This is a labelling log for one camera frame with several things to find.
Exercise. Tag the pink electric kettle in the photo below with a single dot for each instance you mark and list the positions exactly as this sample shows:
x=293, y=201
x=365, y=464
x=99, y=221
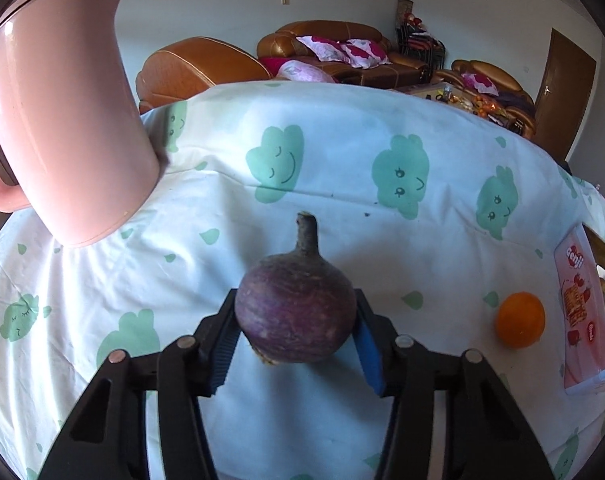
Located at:
x=67, y=110

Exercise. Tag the tall brown vase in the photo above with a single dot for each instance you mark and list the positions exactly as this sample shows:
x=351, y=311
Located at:
x=403, y=7

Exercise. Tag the brown leather sofa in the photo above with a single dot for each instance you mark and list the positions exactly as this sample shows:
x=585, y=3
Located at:
x=382, y=72

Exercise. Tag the pink tin box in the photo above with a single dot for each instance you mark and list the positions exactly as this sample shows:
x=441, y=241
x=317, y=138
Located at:
x=582, y=320

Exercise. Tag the brown wooden door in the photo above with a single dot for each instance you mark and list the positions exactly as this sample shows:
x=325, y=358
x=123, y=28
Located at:
x=562, y=95

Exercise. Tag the pink pillow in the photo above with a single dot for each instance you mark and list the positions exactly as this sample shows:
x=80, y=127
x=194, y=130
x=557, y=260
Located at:
x=305, y=71

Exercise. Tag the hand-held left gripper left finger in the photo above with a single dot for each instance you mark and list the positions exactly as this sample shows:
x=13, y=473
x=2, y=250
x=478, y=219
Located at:
x=221, y=360

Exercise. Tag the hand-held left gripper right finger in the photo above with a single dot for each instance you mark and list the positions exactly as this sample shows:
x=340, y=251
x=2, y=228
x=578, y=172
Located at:
x=370, y=355

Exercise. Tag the stacked dark chairs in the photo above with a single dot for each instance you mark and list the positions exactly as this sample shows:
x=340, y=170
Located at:
x=422, y=42

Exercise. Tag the white magenta flower pillow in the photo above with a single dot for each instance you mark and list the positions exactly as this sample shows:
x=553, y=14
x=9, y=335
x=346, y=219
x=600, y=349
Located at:
x=322, y=49
x=480, y=82
x=365, y=53

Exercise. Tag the cluttered coffee table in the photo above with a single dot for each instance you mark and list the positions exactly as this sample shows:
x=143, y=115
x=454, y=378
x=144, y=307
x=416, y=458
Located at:
x=452, y=95

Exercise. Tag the purple turnip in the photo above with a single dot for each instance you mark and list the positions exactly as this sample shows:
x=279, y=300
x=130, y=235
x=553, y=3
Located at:
x=295, y=305

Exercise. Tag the orange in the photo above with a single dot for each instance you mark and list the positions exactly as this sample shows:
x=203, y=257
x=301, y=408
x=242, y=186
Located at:
x=520, y=320

